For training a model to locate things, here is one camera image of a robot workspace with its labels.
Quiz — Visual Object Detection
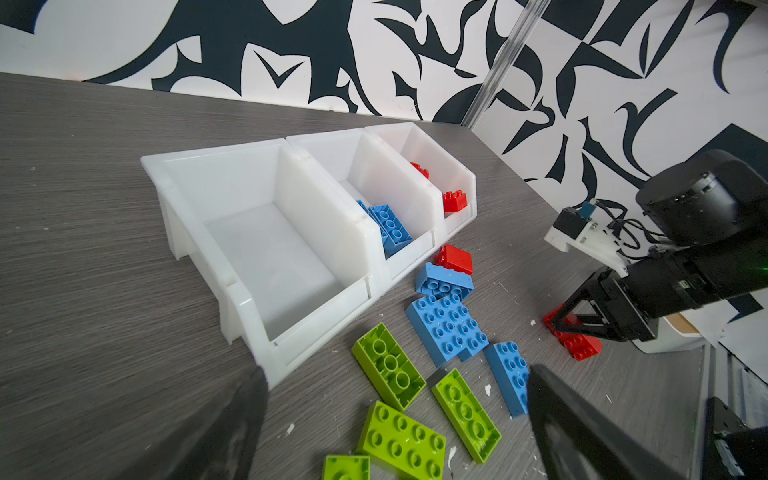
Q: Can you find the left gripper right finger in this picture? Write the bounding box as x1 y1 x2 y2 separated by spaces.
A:
527 364 682 479

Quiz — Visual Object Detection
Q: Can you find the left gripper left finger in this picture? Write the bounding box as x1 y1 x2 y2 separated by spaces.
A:
116 365 269 479

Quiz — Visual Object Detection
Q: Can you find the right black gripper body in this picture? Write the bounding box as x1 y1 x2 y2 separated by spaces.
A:
551 251 720 342

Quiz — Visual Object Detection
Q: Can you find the blue brick bottom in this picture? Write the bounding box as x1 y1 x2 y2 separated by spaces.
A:
356 200 378 224

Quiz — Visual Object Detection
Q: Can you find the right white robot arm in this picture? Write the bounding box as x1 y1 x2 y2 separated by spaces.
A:
545 150 767 342

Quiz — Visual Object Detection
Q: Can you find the green brick right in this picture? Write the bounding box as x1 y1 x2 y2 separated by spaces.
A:
431 368 502 464

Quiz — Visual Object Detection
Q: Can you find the green brick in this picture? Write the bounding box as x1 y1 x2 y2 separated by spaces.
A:
356 401 447 479
322 455 371 480
431 368 502 464
352 323 426 412

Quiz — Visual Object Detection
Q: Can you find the green brick lower left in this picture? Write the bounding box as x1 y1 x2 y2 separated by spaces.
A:
322 455 371 480

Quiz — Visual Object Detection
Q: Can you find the blue brick pair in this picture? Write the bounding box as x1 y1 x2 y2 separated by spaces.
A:
406 262 489 368

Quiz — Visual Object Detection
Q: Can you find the green brick middle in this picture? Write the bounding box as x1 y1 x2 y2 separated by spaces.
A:
356 401 447 479

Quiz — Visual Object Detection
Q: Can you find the red small brick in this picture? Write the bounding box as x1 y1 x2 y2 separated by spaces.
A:
433 244 474 275

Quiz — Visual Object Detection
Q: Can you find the green brick upper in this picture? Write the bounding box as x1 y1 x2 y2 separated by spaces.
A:
352 323 426 412

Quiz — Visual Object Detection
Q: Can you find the left white bin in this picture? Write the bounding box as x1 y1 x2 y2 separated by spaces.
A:
141 139 387 387

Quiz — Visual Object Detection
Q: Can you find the white bin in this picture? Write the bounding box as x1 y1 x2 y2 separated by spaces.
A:
141 139 387 387
287 128 445 283
366 122 478 244

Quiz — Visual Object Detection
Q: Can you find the right white bin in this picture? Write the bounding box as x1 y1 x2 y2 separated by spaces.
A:
366 122 478 244

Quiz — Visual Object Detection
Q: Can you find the middle white bin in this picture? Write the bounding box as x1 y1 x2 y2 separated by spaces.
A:
287 128 445 283

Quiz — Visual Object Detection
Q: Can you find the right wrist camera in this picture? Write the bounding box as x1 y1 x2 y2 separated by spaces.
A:
544 199 629 277

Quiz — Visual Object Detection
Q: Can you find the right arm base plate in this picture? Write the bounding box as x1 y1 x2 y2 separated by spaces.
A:
701 397 767 480

